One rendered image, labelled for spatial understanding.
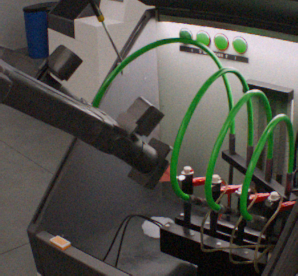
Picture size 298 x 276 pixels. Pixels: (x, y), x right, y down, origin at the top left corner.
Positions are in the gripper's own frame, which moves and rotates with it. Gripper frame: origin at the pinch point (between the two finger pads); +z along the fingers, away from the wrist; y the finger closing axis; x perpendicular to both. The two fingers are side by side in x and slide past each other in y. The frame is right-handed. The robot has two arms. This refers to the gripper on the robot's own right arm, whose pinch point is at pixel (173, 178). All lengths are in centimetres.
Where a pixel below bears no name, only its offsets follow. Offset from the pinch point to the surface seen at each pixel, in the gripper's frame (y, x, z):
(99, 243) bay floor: -26.7, 26.6, 16.5
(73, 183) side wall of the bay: -14.9, 28.9, -1.2
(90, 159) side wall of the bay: -6.7, 30.7, 0.4
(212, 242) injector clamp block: -8.0, -9.7, 13.9
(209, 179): 2.5, -18.6, -10.3
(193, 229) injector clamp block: -7.8, 0.1, 16.8
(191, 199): -2.1, -10.2, -1.9
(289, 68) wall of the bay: 39.5, -4.7, 10.9
